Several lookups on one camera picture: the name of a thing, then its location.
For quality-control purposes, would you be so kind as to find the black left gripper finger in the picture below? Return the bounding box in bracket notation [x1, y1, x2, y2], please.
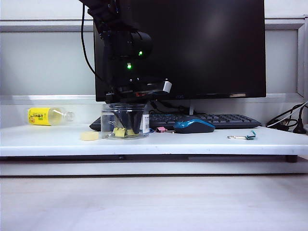
[112, 103, 128, 131]
[124, 103, 145, 133]

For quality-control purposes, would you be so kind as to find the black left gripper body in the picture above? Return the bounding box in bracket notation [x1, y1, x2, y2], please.
[105, 78, 169, 104]

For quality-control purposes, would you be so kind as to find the round transparent plastic jar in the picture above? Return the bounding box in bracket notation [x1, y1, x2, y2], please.
[101, 103, 150, 140]

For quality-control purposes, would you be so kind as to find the pale yellow tape roll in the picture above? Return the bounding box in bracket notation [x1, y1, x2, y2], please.
[80, 131, 99, 141]

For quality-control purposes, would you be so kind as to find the white raised desk board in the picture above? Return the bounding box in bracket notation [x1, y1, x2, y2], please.
[0, 124, 308, 157]

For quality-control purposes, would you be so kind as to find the blue and black mouse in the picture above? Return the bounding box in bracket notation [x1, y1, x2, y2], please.
[173, 119, 216, 134]

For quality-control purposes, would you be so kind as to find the yellow labelled plastic bottle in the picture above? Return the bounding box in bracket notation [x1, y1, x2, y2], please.
[27, 107, 76, 127]

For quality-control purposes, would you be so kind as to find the black computer monitor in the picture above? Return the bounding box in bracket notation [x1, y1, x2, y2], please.
[93, 0, 267, 116]

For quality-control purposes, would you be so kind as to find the black computer keyboard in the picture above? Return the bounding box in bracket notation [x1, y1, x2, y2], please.
[90, 114, 262, 132]

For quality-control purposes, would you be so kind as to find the teal binder clip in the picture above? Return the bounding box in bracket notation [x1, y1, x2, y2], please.
[227, 130, 257, 140]

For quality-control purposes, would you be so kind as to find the black power plug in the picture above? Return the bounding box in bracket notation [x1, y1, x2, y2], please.
[293, 105, 308, 135]

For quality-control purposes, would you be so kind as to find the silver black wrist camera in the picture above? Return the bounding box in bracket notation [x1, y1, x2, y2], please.
[144, 78, 173, 94]

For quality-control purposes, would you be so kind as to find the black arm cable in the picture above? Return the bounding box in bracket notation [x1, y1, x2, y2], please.
[80, 0, 104, 81]

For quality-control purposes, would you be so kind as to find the grey aluminium partition frame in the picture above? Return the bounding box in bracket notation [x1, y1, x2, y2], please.
[0, 16, 308, 106]

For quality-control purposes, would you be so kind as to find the white cable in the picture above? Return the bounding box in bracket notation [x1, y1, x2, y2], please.
[267, 103, 308, 128]

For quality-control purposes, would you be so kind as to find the black cable bundle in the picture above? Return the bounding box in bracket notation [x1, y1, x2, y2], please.
[266, 101, 308, 132]

